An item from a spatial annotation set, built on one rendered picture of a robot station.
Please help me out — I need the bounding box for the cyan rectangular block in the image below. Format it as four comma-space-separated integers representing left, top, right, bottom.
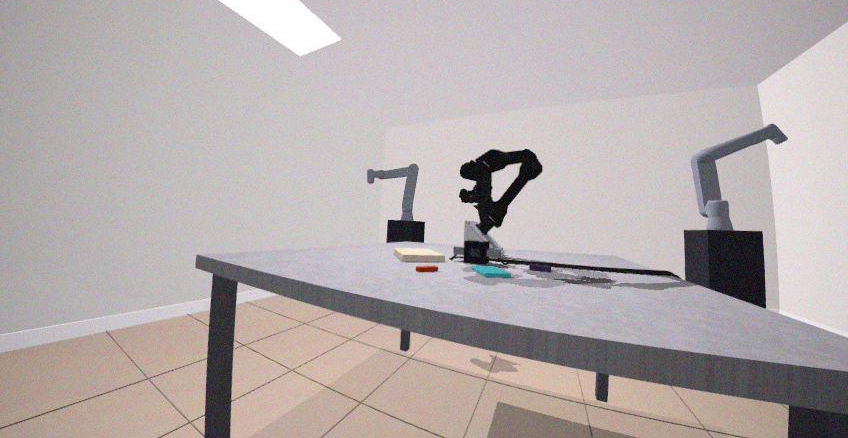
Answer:
471, 265, 510, 278

